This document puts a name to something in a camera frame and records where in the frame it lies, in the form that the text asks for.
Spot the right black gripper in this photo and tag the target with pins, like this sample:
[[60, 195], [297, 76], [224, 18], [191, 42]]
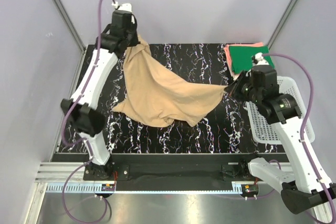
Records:
[[233, 89]]

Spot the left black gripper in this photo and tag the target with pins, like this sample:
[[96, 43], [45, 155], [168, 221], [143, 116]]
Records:
[[135, 40]]

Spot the beige t shirt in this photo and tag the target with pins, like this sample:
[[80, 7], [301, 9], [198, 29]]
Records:
[[157, 97]]

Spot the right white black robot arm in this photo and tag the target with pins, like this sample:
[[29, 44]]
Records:
[[309, 186]]

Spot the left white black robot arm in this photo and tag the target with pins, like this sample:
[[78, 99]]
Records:
[[81, 109]]

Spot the cream folded t shirt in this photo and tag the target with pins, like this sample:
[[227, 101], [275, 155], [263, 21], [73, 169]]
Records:
[[235, 76]]

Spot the green folded t shirt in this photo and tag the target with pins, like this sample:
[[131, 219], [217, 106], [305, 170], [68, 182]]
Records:
[[241, 57]]

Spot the pink folded t shirt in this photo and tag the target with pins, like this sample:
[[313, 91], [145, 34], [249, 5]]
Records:
[[227, 53]]

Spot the white plastic mesh basket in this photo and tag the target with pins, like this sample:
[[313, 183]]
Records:
[[261, 131]]

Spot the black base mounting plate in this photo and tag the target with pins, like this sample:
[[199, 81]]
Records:
[[184, 169]]

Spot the right small circuit board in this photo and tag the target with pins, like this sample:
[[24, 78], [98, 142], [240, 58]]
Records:
[[251, 188]]

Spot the small circuit board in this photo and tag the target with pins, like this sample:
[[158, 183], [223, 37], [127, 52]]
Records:
[[108, 187], [251, 188]]

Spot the left small circuit board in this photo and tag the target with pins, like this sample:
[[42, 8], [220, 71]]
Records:
[[108, 187]]

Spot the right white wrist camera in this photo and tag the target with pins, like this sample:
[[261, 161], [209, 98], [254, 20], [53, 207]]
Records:
[[259, 60]]

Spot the left aluminium frame post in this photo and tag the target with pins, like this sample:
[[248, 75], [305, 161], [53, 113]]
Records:
[[69, 24]]

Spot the aluminium frame post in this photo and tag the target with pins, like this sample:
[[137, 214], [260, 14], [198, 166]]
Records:
[[284, 18], [69, 24]]

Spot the right aluminium frame post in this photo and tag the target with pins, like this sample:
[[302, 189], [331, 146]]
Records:
[[284, 18]]

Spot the aluminium rail profile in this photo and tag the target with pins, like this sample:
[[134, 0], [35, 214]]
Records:
[[55, 172]]

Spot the grey slotted cable duct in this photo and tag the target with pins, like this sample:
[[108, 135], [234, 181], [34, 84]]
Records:
[[128, 188]]

